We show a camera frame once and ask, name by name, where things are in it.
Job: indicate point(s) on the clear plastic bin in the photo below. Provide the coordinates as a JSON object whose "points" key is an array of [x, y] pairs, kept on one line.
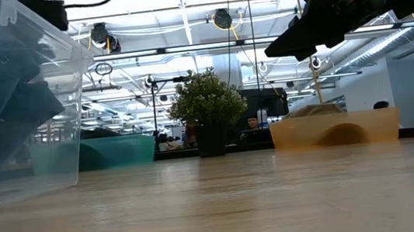
{"points": [[73, 108]]}

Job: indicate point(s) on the person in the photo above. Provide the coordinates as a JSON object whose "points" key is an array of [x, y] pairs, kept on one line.
{"points": [[381, 104], [252, 123]]}

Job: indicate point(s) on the silver ventilation duct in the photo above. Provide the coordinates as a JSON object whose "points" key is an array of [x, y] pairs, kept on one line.
{"points": [[379, 47]]}

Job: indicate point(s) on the black plant pot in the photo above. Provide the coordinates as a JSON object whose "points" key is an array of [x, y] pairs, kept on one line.
{"points": [[210, 143]]}

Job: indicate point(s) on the orange plastic bin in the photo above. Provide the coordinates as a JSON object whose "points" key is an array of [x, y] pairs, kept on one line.
{"points": [[295, 133]]}

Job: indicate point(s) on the small round ceiling reel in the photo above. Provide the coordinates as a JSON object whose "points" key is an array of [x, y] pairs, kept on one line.
{"points": [[316, 63]]}

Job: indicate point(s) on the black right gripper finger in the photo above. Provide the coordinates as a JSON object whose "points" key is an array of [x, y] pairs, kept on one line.
{"points": [[320, 46], [306, 26]]}

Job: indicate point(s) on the black camera stand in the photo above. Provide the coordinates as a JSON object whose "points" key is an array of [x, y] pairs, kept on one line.
{"points": [[154, 110]]}

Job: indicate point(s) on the beige cotton cap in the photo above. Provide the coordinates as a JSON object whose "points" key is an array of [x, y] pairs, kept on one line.
{"points": [[314, 111]]}

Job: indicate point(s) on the teal plastic bin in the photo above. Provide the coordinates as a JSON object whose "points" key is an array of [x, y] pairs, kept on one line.
{"points": [[125, 152]]}

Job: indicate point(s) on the white bottle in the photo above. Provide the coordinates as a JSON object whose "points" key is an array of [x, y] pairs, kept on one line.
{"points": [[264, 113]]}

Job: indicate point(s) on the blue denim cap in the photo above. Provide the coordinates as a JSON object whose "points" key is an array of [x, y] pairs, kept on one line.
{"points": [[3, 108]]}

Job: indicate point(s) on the green artificial plant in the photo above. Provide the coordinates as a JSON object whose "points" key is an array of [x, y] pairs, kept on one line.
{"points": [[205, 100]]}

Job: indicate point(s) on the long ceiling light strip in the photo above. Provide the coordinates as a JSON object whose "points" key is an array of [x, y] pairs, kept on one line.
{"points": [[183, 48]]}

